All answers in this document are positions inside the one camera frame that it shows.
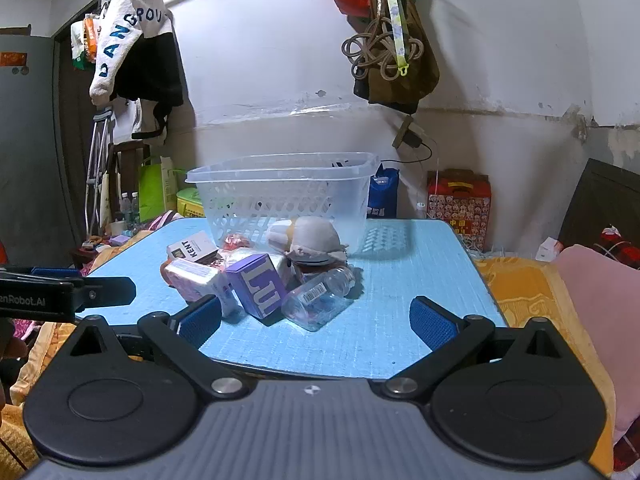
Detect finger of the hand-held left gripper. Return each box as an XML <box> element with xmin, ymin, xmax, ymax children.
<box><xmin>72</xmin><ymin>276</ymin><xmax>137</xmax><ymax>314</ymax></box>
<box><xmin>0</xmin><ymin>266</ymin><xmax>85</xmax><ymax>282</ymax></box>

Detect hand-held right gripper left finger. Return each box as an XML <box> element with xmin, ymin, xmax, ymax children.
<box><xmin>65</xmin><ymin>295</ymin><xmax>246</xmax><ymax>402</ymax></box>

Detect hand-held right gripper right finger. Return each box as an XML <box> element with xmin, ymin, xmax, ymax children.
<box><xmin>382</xmin><ymin>296</ymin><xmax>572</xmax><ymax>402</ymax></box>

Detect pink tissue packet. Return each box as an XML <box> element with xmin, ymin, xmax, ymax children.
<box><xmin>160</xmin><ymin>258</ymin><xmax>239</xmax><ymax>317</ymax></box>

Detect white cigarette box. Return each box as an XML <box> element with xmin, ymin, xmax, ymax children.
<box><xmin>166</xmin><ymin>230</ymin><xmax>220</xmax><ymax>265</ymax></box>

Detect white roll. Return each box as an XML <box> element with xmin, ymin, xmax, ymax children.
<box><xmin>265</xmin><ymin>219</ymin><xmax>296</xmax><ymax>252</ymax></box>

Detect clear plastic bottle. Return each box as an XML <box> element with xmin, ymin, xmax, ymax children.
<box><xmin>280</xmin><ymin>264</ymin><xmax>357</xmax><ymax>332</ymax></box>

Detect grey fabric bundle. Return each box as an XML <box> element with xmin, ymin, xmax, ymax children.
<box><xmin>284</xmin><ymin>215</ymin><xmax>350</xmax><ymax>266</ymax></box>

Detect clear plastic basket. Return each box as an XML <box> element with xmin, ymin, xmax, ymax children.
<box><xmin>185</xmin><ymin>152</ymin><xmax>382</xmax><ymax>257</ymax></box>

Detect yellow patterned blanket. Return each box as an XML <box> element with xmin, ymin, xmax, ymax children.
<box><xmin>0</xmin><ymin>240</ymin><xmax>617</xmax><ymax>480</ymax></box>

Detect metal crutch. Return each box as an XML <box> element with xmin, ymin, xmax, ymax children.
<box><xmin>82</xmin><ymin>107</ymin><xmax>116</xmax><ymax>242</ymax></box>

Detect green paper bag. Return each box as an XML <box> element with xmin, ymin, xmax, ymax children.
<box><xmin>138</xmin><ymin>155</ymin><xmax>179</xmax><ymax>229</ymax></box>

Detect yellow-green box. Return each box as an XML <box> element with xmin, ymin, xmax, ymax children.
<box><xmin>175</xmin><ymin>187</ymin><xmax>206</xmax><ymax>219</ymax></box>

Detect red gift box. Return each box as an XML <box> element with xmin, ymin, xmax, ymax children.
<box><xmin>426</xmin><ymin>168</ymin><xmax>494</xmax><ymax>249</ymax></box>

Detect grey door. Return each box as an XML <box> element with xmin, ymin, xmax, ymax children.
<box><xmin>0</xmin><ymin>27</ymin><xmax>69</xmax><ymax>267</ymax></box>

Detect dark wooden chair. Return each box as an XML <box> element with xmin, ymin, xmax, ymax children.
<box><xmin>107</xmin><ymin>142</ymin><xmax>151</xmax><ymax>222</ymax></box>

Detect small white box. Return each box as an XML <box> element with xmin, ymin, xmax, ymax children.
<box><xmin>537</xmin><ymin>236</ymin><xmax>564</xmax><ymax>263</ymax></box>

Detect blue bag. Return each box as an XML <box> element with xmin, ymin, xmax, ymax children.
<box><xmin>366</xmin><ymin>162</ymin><xmax>401</xmax><ymax>220</ymax></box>

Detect pink pillow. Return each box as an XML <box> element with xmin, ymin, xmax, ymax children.
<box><xmin>552</xmin><ymin>244</ymin><xmax>640</xmax><ymax>442</ymax></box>

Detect white tote bag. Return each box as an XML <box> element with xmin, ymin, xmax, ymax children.
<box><xmin>112</xmin><ymin>97</ymin><xmax>171</xmax><ymax>144</ymax></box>

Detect red plaid cloth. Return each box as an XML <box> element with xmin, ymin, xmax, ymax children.
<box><xmin>594</xmin><ymin>224</ymin><xmax>640</xmax><ymax>272</ymax></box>

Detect dark wooden headboard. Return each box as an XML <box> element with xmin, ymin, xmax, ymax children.
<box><xmin>557</xmin><ymin>158</ymin><xmax>640</xmax><ymax>272</ymax></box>

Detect hanging colourful bags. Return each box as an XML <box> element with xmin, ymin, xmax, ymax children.
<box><xmin>69</xmin><ymin>11</ymin><xmax>103</xmax><ymax>72</ymax></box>

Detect olive hanging bag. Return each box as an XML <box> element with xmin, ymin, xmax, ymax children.
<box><xmin>353</xmin><ymin>0</ymin><xmax>441</xmax><ymax>114</ymax></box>

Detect white and black jacket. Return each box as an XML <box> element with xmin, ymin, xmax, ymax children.
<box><xmin>89</xmin><ymin>0</ymin><xmax>186</xmax><ymax>109</ymax></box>

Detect black cable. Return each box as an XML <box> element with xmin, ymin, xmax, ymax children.
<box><xmin>380</xmin><ymin>141</ymin><xmax>434</xmax><ymax>165</ymax></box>

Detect wooden wall block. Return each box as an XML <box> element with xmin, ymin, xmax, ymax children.
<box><xmin>391</xmin><ymin>114</ymin><xmax>416</xmax><ymax>149</ymax></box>

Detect beige coiled rope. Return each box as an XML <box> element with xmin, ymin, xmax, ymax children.
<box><xmin>341</xmin><ymin>17</ymin><xmax>426</xmax><ymax>82</ymax></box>

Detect green printed strap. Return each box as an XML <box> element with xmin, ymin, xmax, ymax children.
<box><xmin>377</xmin><ymin>0</ymin><xmax>411</xmax><ymax>77</ymax></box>

